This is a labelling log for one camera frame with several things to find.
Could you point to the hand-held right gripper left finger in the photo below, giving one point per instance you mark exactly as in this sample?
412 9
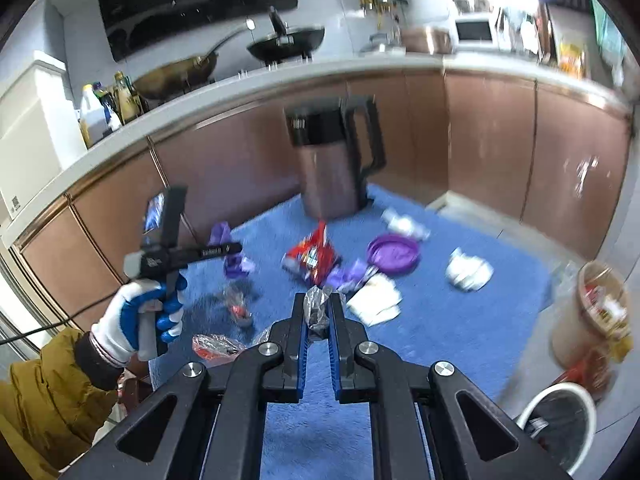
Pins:
303 345

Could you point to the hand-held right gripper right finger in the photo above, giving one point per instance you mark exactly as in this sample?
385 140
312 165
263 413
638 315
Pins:
334 355

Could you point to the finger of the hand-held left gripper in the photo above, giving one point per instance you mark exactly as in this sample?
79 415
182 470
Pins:
212 251

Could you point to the clear plastic wrapper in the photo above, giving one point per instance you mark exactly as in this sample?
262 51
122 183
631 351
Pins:
316 310

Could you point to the white trash bin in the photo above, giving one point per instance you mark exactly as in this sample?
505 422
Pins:
560 410

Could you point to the person's left forearm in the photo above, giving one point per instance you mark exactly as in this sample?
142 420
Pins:
45 400

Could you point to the person's left hand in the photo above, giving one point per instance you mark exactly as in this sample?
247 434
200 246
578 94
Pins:
120 320

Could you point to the purple plastic wrapper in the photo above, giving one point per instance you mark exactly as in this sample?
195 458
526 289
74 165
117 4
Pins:
237 267

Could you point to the flat white paper napkin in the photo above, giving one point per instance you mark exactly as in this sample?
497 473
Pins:
375 302

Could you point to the purple foil wrapper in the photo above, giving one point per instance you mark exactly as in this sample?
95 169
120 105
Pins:
350 275

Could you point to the red snack wrapper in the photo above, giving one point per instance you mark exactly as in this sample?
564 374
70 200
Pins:
312 257

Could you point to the red plastic bag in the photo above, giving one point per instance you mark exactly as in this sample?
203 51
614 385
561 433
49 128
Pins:
215 346

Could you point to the blue fluffy mat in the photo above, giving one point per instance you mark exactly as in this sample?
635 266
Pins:
440 325

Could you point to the purple plastic lid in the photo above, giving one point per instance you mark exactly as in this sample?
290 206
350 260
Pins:
392 254

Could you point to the blue capped bottle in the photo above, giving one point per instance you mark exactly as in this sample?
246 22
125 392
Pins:
111 117

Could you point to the white cooking oil jug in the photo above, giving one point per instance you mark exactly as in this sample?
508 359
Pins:
92 120

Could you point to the bronze wok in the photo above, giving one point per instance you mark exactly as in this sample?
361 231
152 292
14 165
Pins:
175 75

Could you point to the small crumpled white tissue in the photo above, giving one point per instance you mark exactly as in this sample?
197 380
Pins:
400 222

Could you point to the large crumpled white tissue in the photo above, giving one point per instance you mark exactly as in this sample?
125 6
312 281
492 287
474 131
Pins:
467 270

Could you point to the white cabinet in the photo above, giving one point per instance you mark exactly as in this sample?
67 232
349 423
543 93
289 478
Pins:
30 135

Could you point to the white kitchen countertop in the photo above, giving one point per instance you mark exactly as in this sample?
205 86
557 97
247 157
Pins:
300 72

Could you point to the black frying pan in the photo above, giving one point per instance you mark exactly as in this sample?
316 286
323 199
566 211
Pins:
285 42

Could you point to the beige plastic bucket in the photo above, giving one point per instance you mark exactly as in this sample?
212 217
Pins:
575 330

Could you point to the copper kitchen base cabinets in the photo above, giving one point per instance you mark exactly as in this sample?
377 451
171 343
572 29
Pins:
490 135

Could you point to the gold snack packaging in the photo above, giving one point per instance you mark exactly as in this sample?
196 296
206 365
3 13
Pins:
620 345

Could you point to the copper metal box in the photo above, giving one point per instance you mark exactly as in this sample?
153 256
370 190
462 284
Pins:
425 40

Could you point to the white microwave oven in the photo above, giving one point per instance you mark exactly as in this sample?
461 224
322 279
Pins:
472 31

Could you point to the yellow food package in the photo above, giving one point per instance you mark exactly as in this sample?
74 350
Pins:
571 60

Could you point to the green plastic bag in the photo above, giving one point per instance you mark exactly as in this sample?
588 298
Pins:
607 35

